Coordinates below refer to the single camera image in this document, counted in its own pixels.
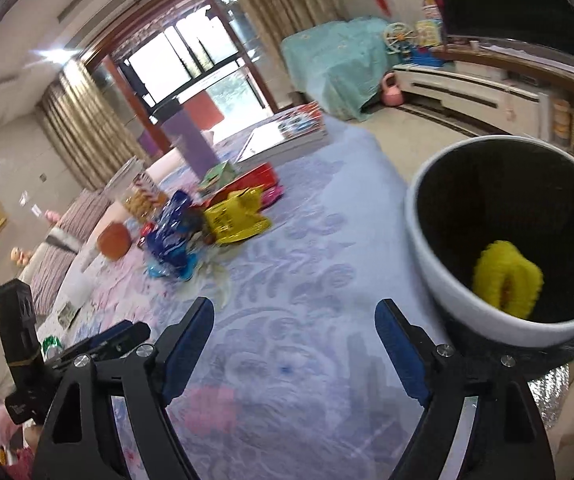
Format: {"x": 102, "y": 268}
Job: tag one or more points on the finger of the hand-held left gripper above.
{"x": 112, "y": 334}

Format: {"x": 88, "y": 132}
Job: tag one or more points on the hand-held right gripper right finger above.
{"x": 402, "y": 355}

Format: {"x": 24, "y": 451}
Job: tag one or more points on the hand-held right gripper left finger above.
{"x": 187, "y": 355}

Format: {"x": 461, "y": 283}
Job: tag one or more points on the clear plastic wrapper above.
{"x": 212, "y": 272}

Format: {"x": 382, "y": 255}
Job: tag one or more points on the blue snack wrapper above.
{"x": 172, "y": 235}

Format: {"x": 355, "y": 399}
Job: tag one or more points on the white waste bin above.
{"x": 427, "y": 240}

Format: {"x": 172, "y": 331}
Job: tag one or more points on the yellow knobbly toy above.
{"x": 509, "y": 280}

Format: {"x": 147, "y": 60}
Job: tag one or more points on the yellow printed snack wrapper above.
{"x": 232, "y": 217}

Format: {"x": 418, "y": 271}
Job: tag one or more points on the green white wrapper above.
{"x": 51, "y": 349}

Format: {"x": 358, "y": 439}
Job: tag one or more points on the small printed packet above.
{"x": 68, "y": 314}

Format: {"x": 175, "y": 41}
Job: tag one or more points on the striped sofa cushion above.
{"x": 57, "y": 260}

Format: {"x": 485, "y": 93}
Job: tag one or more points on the orange fruit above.
{"x": 113, "y": 241}

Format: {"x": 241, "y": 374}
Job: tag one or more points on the pink cloth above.
{"x": 9, "y": 460}

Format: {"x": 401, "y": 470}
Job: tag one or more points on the clear plastic snack jar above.
{"x": 139, "y": 197}

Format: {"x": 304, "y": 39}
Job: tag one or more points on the silver foil mat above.
{"x": 549, "y": 395}

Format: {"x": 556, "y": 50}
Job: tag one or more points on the pink plastic toy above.
{"x": 273, "y": 195}

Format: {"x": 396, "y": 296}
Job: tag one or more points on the green printed packet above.
{"x": 219, "y": 175}

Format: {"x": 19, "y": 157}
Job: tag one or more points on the red white carton box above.
{"x": 257, "y": 176}

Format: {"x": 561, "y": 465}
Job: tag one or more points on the purple thermos bottle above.
{"x": 192, "y": 145}

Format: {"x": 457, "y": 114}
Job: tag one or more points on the beige striped curtain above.
{"x": 82, "y": 125}
{"x": 287, "y": 15}

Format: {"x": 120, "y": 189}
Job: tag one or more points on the red chair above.
{"x": 206, "y": 112}

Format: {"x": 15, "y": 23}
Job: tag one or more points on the stack of books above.
{"x": 287, "y": 132}

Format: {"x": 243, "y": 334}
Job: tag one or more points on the pink toy kettle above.
{"x": 390, "y": 92}

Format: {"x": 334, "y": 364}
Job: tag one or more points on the white television cabinet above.
{"x": 467, "y": 90}

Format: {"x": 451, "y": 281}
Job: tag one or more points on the teal furniture cover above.
{"x": 332, "y": 65}

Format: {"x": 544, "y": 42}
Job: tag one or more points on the blue toy base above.
{"x": 427, "y": 57}

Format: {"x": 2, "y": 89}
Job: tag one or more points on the wooden framed balcony door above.
{"x": 187, "y": 45}

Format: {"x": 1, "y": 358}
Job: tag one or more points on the ferris wheel toy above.
{"x": 399, "y": 39}

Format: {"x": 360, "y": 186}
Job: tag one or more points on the colourful toy box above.
{"x": 428, "y": 22}

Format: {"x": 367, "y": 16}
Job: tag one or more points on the black television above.
{"x": 512, "y": 0}

